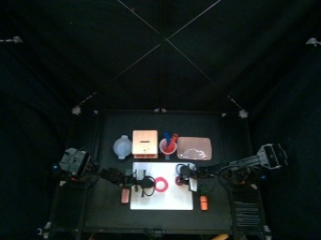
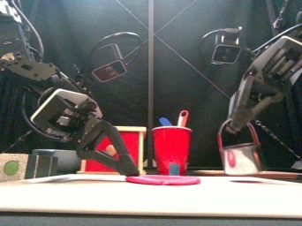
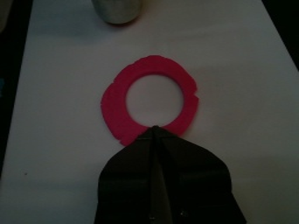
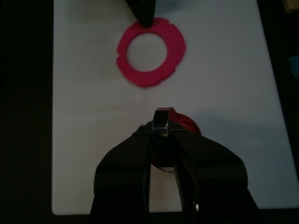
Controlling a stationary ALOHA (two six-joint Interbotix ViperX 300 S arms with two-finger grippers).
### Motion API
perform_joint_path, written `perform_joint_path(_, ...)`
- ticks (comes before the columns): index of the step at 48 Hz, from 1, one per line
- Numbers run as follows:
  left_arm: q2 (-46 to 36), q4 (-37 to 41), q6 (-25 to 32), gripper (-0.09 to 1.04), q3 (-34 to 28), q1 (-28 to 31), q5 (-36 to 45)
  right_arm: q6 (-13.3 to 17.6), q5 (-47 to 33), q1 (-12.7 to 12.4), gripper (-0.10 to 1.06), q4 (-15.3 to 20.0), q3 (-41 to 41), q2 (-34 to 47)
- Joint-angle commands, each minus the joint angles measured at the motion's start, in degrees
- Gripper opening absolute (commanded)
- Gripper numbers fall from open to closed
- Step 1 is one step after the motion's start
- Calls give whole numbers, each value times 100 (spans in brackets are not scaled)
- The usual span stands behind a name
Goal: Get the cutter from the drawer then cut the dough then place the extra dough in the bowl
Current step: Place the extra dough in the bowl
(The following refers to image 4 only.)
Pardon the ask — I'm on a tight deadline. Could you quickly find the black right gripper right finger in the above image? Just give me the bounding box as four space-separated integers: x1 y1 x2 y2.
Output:
170 122 261 224

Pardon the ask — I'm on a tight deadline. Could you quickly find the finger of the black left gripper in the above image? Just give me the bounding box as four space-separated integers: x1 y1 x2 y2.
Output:
124 0 145 27
141 0 157 29

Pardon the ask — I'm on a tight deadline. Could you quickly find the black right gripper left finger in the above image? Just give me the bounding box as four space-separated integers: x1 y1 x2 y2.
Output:
89 120 154 224

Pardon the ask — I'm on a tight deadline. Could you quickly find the red dough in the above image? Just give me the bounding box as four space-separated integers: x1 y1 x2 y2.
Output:
116 17 186 88

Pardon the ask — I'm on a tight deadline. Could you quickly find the round metal cutter red handle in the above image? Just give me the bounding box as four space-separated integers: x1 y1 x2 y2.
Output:
150 106 201 173

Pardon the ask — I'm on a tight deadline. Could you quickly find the white cutting board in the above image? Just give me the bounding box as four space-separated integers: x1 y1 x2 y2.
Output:
50 0 299 217

